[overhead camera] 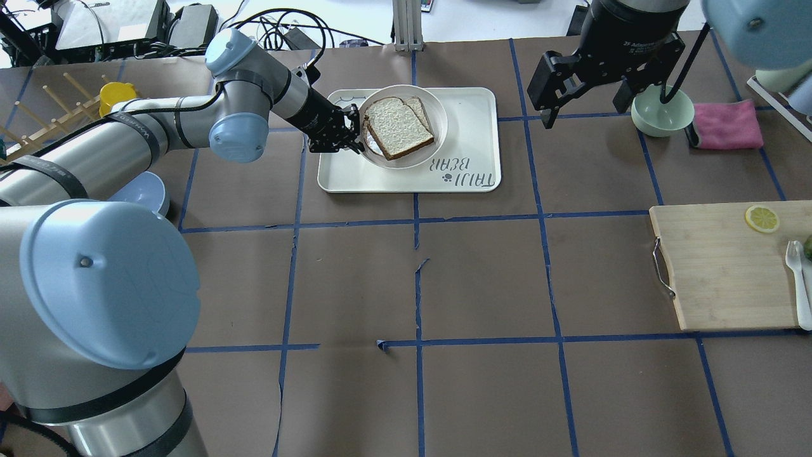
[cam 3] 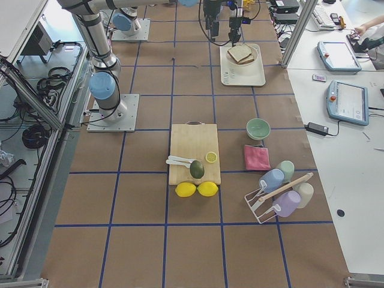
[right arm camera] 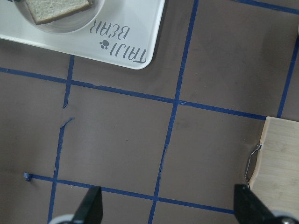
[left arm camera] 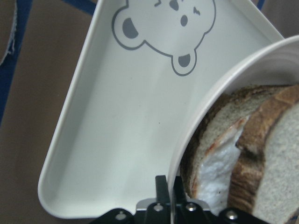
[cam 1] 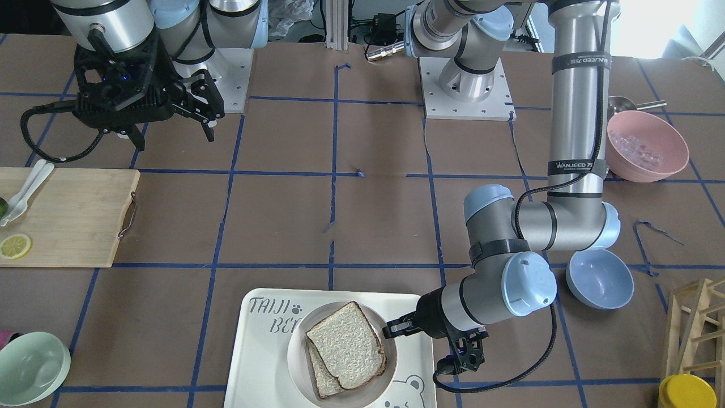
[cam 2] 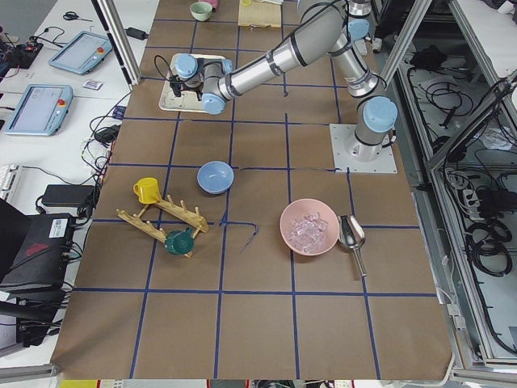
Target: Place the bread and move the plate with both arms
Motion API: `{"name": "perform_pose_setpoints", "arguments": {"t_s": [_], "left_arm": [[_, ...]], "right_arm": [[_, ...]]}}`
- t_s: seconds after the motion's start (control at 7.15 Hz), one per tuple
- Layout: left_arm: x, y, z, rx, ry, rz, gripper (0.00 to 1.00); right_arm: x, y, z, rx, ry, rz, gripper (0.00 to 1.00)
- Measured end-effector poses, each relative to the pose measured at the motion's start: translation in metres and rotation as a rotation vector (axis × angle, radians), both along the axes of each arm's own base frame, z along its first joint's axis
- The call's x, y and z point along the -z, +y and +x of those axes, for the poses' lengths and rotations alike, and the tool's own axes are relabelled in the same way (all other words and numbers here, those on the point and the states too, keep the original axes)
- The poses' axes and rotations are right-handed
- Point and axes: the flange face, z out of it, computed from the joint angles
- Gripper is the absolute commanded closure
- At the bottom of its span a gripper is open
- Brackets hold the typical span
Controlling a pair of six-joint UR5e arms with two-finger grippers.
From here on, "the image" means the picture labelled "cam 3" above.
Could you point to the pink cloth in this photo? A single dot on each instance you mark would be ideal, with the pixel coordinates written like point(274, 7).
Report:
point(256, 158)

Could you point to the far teach pendant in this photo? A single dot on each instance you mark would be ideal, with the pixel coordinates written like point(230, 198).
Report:
point(337, 57)

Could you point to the yellow lemon right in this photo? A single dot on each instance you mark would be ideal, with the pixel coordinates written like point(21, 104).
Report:
point(207, 189)

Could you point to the teach pendant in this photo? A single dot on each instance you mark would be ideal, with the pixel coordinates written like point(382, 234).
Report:
point(347, 102)
point(337, 57)

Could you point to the green bowl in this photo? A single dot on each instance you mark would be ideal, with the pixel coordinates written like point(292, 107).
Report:
point(258, 129)

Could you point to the white plastic spoon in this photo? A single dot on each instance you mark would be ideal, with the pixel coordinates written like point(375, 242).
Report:
point(178, 163)

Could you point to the white plastic fork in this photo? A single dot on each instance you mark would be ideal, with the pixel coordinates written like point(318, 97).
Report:
point(180, 159)

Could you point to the green avocado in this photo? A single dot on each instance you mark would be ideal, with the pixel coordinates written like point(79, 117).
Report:
point(197, 169)

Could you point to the wooden cup rack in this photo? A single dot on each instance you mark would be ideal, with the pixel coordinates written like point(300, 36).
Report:
point(248, 4)

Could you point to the green cup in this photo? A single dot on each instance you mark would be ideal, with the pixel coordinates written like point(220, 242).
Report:
point(288, 169)

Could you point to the white bear tray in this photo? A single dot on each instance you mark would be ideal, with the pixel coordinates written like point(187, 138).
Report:
point(248, 74)

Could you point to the yellow lemon left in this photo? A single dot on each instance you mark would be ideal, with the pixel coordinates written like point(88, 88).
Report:
point(185, 189)

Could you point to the lemon slice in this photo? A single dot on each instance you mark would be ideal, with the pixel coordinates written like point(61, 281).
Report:
point(211, 157)

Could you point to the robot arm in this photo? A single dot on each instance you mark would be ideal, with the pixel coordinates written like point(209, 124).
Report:
point(157, 83)
point(131, 13)

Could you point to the near teach pendant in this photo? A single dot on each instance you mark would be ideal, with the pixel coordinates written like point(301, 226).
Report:
point(347, 102)

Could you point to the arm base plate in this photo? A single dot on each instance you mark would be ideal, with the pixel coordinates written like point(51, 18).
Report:
point(127, 30)
point(123, 118)

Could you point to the blue cup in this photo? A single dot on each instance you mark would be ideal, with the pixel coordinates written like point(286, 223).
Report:
point(270, 181)

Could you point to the yellow lemon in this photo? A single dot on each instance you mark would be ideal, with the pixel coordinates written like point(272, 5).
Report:
point(185, 189)
point(207, 189)

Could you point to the wooden cutting board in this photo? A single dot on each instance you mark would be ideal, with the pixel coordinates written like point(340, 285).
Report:
point(194, 142)

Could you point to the beige cup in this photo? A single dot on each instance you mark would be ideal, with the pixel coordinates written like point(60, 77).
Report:
point(306, 191)

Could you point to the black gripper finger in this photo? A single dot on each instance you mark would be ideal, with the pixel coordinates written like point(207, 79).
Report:
point(234, 36)
point(212, 25)

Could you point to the purple cup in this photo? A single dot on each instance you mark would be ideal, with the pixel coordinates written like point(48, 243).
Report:
point(286, 203)

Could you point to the black power adapter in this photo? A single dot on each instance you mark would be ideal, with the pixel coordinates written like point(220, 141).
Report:
point(316, 129)

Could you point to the white round plate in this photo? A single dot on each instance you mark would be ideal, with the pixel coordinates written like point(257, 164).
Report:
point(254, 52)

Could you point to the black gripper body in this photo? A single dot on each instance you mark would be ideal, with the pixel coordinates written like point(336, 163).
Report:
point(234, 22)
point(210, 9)

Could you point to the aluminium frame post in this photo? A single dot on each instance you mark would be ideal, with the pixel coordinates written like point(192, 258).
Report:
point(298, 31)

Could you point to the white wire cup rack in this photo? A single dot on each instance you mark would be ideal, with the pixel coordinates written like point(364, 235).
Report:
point(260, 204)

